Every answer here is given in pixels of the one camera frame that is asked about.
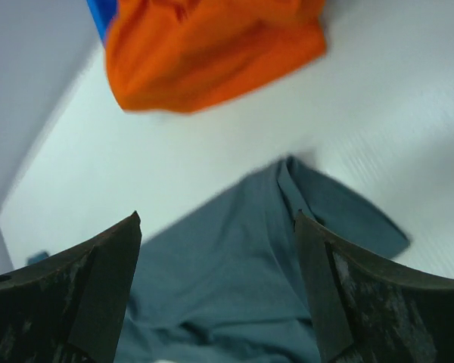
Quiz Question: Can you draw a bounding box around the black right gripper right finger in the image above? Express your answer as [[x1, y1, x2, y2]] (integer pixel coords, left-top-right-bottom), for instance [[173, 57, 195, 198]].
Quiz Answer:
[[294, 213, 454, 362]]

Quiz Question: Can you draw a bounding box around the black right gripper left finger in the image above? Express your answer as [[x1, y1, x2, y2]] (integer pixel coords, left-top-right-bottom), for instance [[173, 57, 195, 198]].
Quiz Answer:
[[0, 213, 141, 362]]

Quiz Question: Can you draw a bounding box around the grey blue t shirt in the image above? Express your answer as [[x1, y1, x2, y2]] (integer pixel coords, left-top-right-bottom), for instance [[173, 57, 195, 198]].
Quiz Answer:
[[115, 157, 409, 362]]

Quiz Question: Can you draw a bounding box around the orange t shirt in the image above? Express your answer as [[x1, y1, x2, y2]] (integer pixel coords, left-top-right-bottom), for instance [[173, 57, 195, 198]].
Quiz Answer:
[[105, 1, 327, 113]]

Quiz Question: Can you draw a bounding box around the blue plastic bin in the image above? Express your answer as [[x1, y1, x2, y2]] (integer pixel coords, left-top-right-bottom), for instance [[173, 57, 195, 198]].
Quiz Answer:
[[86, 0, 117, 42]]

